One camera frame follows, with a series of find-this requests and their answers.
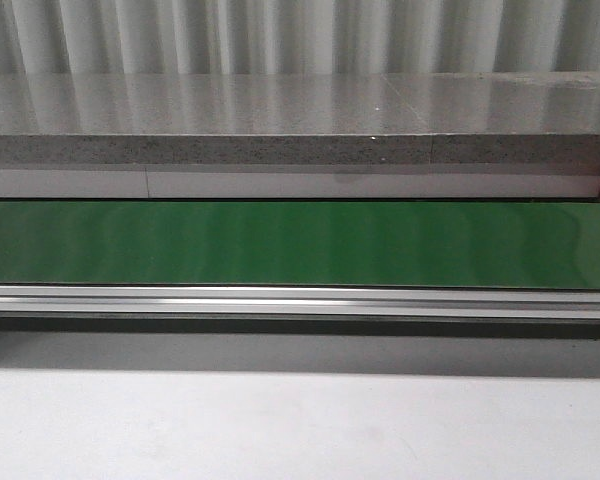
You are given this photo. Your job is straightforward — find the grey stone countertop slab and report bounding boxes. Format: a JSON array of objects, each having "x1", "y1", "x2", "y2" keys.
[{"x1": 0, "y1": 72, "x2": 600, "y2": 166}]

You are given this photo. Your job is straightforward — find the green conveyor belt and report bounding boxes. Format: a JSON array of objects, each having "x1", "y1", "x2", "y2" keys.
[{"x1": 0, "y1": 200, "x2": 600, "y2": 290}]

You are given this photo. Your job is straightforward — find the grey pleated curtain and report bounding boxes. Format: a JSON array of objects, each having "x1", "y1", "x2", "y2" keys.
[{"x1": 0, "y1": 1, "x2": 600, "y2": 74}]

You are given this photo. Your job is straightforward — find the aluminium conveyor side rail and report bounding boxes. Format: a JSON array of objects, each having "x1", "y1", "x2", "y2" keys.
[{"x1": 0, "y1": 285, "x2": 600, "y2": 323}]

